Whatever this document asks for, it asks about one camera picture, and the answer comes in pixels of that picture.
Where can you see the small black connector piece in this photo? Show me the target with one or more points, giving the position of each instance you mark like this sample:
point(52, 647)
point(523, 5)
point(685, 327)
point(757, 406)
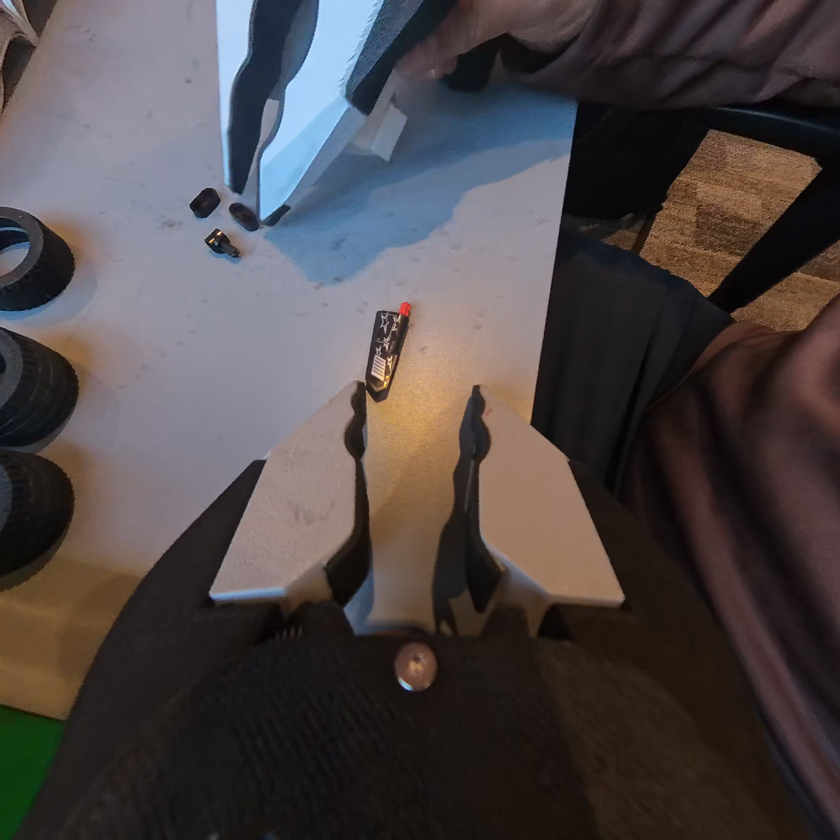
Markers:
point(204, 202)
point(244, 216)

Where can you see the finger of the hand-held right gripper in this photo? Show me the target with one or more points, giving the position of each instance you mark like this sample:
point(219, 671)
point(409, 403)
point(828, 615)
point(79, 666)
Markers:
point(315, 131)
point(233, 46)

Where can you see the white desk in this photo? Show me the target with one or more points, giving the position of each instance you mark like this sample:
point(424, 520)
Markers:
point(164, 361)

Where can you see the black chair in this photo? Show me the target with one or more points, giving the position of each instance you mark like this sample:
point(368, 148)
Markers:
point(617, 164)

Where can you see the black rubber toy tire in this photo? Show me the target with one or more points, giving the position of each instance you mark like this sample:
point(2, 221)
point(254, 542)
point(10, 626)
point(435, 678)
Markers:
point(39, 512)
point(56, 269)
point(46, 394)

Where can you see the small black axle pin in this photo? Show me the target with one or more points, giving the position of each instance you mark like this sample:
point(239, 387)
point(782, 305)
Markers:
point(220, 241)

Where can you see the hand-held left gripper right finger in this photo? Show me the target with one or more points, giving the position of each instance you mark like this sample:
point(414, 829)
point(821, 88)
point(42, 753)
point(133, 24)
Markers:
point(544, 525)

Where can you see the black star-print toy part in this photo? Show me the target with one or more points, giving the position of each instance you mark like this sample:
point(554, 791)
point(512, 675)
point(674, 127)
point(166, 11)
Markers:
point(387, 348)

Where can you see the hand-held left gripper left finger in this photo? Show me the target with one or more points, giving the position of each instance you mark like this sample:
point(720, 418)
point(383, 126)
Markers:
point(295, 518)

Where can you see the person's right hand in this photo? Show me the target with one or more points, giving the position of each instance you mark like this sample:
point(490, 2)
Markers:
point(472, 33)

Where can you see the green mat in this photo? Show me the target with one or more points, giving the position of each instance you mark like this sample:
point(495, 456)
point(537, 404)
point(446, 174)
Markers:
point(26, 774)

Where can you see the open paper booklet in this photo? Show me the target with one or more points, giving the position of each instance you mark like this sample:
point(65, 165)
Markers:
point(13, 33)

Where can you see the person's dark trousers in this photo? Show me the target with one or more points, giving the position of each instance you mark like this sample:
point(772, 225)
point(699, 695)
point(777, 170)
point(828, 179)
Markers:
point(604, 341)

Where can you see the person's purple sweater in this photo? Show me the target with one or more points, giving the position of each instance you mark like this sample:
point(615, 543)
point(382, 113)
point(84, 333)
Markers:
point(754, 492)

